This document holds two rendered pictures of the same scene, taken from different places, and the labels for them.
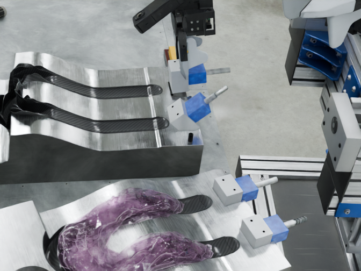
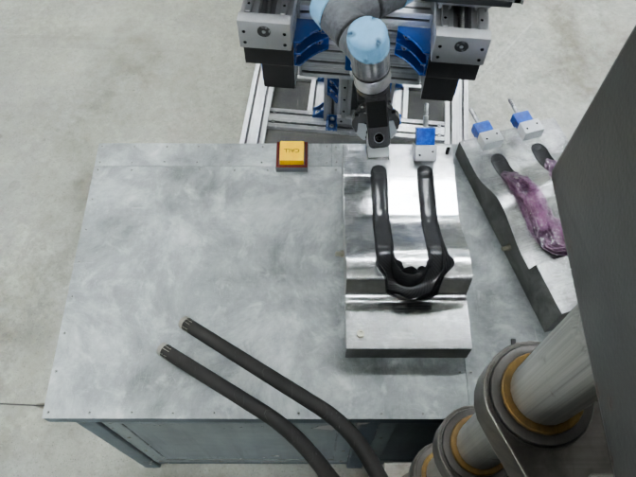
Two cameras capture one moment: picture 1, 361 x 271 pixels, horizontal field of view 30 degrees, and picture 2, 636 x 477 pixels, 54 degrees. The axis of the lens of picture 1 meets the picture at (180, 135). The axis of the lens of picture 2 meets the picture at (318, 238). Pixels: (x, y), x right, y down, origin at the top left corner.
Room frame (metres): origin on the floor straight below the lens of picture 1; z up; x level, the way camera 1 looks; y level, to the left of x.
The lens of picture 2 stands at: (1.07, 0.92, 2.11)
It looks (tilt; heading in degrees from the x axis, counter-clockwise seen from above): 62 degrees down; 283
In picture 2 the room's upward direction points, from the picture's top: straight up
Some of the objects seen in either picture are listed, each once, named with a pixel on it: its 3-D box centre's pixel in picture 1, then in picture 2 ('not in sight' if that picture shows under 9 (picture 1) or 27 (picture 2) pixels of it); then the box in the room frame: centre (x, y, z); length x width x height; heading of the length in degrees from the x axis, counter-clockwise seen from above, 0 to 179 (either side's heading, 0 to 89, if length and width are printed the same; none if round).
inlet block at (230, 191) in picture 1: (247, 187); (481, 128); (0.90, -0.14, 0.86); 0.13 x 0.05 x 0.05; 121
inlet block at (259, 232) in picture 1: (276, 228); (521, 118); (0.81, -0.20, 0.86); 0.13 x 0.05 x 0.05; 121
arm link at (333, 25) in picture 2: not in sight; (344, 13); (1.24, -0.03, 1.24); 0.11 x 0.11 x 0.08; 48
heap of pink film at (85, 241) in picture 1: (132, 233); (556, 201); (0.72, 0.06, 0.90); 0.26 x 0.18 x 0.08; 121
